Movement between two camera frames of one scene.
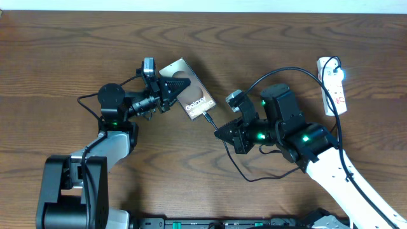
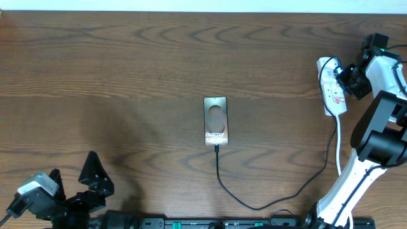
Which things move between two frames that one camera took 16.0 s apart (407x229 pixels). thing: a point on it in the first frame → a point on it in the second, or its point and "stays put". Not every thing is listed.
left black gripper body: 163,106 → 82,204
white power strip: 334,83 stays put
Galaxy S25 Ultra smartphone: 194,98 → 215,120
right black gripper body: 245,138 → 355,81
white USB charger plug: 330,77 stays put
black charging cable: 250,180 → 333,116
